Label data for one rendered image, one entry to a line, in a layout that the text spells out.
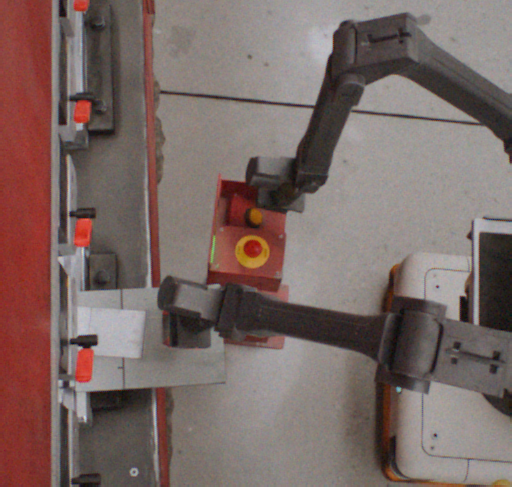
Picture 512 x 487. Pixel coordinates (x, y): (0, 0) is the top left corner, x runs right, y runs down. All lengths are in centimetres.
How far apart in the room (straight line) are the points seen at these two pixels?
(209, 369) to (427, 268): 102
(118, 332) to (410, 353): 68
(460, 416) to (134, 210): 107
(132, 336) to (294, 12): 171
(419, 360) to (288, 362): 157
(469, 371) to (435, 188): 182
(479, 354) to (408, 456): 131
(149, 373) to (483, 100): 73
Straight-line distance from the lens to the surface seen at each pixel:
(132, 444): 166
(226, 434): 253
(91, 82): 185
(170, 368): 154
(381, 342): 106
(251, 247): 180
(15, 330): 94
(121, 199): 177
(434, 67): 128
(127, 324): 156
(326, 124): 142
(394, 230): 273
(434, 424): 234
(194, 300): 134
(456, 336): 102
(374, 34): 126
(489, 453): 237
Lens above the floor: 252
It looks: 71 degrees down
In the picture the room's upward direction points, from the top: 11 degrees clockwise
